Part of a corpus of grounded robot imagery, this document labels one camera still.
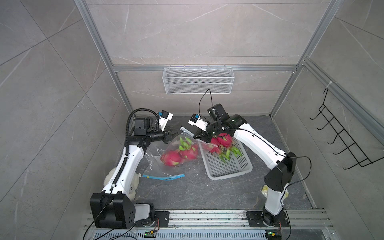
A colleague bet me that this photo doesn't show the zip-top bag with dragon fruit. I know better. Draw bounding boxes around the zip-top bag with dragon fruit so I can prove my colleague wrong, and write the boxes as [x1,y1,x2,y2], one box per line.
[161,127,211,167]

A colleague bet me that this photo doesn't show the zip-top bag with blue seal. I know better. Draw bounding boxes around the zip-top bag with blue seal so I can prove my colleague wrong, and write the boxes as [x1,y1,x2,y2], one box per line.
[143,148,185,181]

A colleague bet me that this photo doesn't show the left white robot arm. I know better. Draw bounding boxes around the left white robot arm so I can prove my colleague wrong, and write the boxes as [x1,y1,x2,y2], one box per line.
[90,113,175,229]

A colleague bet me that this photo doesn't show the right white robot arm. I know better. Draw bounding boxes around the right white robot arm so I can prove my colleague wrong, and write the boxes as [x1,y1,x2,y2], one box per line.
[189,104,297,227]

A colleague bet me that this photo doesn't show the yellow-green packaged snack bag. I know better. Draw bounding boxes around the yellow-green packaged snack bag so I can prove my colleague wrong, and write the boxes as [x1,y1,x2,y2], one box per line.
[261,184,289,200]

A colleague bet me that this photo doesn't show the white perforated plastic basket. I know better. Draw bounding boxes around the white perforated plastic basket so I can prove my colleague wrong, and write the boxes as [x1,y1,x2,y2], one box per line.
[199,140,253,180]

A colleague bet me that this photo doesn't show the white plush teddy bear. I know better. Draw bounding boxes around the white plush teddy bear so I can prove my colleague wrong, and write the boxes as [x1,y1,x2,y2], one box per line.
[104,167,142,201]

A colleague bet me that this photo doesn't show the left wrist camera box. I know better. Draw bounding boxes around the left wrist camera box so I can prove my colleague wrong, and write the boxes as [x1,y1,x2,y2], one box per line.
[158,110,173,132]

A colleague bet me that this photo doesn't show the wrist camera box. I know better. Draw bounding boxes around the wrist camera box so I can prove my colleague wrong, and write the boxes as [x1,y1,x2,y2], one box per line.
[188,114,209,132]
[158,110,173,132]

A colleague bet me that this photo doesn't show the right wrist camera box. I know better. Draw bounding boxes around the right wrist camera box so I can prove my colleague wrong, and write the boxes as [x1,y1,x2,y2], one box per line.
[188,114,209,132]

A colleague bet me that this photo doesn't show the black corrugated cable conduit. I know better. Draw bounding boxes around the black corrugated cable conduit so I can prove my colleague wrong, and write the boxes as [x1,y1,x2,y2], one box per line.
[110,107,160,185]

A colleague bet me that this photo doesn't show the white wire mesh wall basket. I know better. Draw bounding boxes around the white wire mesh wall basket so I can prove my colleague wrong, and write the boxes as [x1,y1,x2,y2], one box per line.
[162,67,235,95]

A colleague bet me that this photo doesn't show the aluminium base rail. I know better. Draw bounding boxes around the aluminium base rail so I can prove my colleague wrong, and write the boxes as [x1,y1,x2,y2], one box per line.
[80,209,339,240]

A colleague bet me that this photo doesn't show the black wire wall hook rack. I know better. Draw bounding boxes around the black wire wall hook rack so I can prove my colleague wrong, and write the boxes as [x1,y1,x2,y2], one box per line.
[310,88,384,170]

